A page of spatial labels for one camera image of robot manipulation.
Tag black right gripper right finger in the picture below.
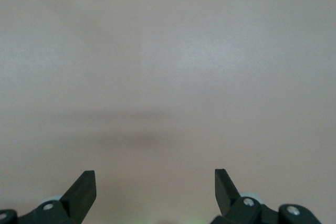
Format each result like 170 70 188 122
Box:
211 168 322 224

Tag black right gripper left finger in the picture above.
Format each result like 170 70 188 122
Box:
0 170 97 224

